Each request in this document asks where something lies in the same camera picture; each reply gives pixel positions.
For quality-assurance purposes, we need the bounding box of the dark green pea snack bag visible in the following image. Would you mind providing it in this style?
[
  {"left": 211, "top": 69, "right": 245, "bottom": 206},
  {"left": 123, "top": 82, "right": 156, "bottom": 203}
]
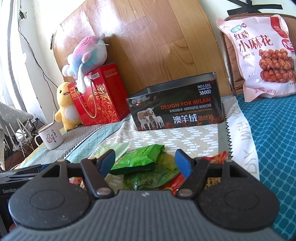
[{"left": 123, "top": 152, "right": 180, "bottom": 190}]

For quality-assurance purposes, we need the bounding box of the red spicy snack packet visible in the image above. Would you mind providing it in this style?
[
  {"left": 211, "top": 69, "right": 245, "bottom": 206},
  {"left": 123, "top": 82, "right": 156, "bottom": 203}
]
[{"left": 159, "top": 149, "right": 228, "bottom": 199}]

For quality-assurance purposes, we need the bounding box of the pale green pastry pack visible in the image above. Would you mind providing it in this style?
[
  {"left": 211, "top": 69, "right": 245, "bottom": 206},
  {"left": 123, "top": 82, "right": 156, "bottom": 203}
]
[{"left": 90, "top": 143, "right": 130, "bottom": 161}]

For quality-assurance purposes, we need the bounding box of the bright green snack pack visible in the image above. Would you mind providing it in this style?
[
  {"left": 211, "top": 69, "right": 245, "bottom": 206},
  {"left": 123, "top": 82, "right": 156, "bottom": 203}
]
[{"left": 109, "top": 144, "right": 165, "bottom": 175}]

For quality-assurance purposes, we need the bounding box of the white wifi router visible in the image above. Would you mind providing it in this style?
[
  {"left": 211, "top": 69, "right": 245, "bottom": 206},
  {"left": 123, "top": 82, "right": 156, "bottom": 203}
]
[{"left": 4, "top": 118, "right": 36, "bottom": 157}]

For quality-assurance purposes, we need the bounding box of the patterned bed sheet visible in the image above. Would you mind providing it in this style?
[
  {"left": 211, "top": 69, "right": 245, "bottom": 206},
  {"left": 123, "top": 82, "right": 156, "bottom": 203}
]
[{"left": 20, "top": 96, "right": 259, "bottom": 179}]

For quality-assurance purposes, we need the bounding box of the white enamel mug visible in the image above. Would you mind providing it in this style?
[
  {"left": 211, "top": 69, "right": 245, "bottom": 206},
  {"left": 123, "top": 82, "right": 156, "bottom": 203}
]
[{"left": 34, "top": 122, "right": 64, "bottom": 150}]

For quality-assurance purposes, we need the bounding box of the yellow duck plush toy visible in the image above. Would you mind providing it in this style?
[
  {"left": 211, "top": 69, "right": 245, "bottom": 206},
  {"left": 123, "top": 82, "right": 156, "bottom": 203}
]
[{"left": 54, "top": 82, "right": 82, "bottom": 132}]

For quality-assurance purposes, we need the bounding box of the metal spoon in mug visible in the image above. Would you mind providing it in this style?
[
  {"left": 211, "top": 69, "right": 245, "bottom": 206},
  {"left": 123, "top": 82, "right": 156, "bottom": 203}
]
[{"left": 52, "top": 110, "right": 56, "bottom": 124}]

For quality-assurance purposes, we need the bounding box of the grey dotted cloth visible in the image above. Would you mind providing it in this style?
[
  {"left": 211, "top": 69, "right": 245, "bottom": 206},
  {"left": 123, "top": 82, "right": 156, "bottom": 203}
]
[{"left": 0, "top": 103, "right": 34, "bottom": 136}]

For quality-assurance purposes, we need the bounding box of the red biscuit gift box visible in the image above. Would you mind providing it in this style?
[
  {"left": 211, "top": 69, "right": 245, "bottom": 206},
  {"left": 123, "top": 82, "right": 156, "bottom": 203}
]
[{"left": 68, "top": 64, "right": 130, "bottom": 126}]

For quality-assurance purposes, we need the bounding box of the black open storage box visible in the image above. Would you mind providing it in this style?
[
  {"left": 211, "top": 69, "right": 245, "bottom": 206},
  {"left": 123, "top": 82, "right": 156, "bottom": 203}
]
[{"left": 126, "top": 72, "right": 224, "bottom": 131}]

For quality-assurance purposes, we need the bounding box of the blue mesh mat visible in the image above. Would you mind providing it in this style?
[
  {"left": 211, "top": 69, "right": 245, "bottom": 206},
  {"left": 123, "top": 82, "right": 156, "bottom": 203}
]
[{"left": 236, "top": 94, "right": 296, "bottom": 240}]

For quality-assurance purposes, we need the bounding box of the brown seat cushion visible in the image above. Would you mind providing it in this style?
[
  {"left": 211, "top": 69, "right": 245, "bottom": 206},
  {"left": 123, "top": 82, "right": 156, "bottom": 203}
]
[{"left": 219, "top": 13, "right": 296, "bottom": 96}]

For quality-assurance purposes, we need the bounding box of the pastel unicorn plush toy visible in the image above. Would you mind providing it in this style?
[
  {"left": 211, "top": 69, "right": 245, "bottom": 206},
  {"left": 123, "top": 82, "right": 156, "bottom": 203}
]
[{"left": 62, "top": 34, "right": 107, "bottom": 93}]

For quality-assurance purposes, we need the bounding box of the wooden headboard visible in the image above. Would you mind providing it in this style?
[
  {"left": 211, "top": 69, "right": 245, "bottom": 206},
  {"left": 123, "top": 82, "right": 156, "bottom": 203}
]
[{"left": 53, "top": 1, "right": 231, "bottom": 96}]

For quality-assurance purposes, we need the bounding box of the pink fried twist snack bag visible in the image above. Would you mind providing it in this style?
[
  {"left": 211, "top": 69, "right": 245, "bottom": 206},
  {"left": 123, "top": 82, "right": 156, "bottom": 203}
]
[{"left": 216, "top": 14, "right": 296, "bottom": 103}]

